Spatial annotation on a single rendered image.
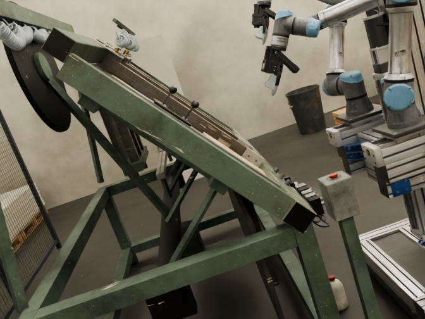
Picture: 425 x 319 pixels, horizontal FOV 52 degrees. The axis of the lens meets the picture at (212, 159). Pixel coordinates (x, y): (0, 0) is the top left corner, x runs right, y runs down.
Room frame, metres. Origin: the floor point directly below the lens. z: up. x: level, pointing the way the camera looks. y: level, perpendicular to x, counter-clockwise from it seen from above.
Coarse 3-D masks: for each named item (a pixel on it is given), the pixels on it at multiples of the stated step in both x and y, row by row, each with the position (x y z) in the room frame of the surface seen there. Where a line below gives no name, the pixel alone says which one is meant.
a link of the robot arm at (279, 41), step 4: (272, 36) 1.95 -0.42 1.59; (276, 36) 1.93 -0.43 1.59; (280, 36) 1.92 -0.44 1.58; (272, 40) 1.94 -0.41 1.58; (276, 40) 1.93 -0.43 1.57; (280, 40) 1.92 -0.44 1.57; (284, 40) 1.92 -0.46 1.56; (272, 44) 1.94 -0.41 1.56; (276, 44) 1.92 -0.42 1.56; (280, 44) 1.92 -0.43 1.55; (284, 44) 1.92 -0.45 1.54
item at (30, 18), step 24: (0, 0) 2.39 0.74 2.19; (48, 24) 3.17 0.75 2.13; (48, 72) 2.77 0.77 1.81; (96, 168) 3.91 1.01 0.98; (144, 168) 3.91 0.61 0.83; (144, 192) 2.77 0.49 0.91; (168, 192) 2.75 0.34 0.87; (216, 192) 1.90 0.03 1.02; (0, 216) 1.80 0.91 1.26; (168, 216) 2.62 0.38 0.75; (0, 240) 1.78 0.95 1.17
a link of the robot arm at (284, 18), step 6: (276, 12) 1.96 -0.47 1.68; (282, 12) 1.92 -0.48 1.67; (288, 12) 1.92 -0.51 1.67; (276, 18) 1.94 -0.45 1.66; (282, 18) 1.92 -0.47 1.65; (288, 18) 1.92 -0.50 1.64; (276, 24) 1.93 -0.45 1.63; (282, 24) 1.92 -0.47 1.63; (288, 24) 1.91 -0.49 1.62; (276, 30) 1.93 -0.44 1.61; (282, 30) 1.92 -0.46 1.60; (288, 30) 1.92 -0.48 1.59; (282, 36) 1.92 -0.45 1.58; (288, 36) 1.94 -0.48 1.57
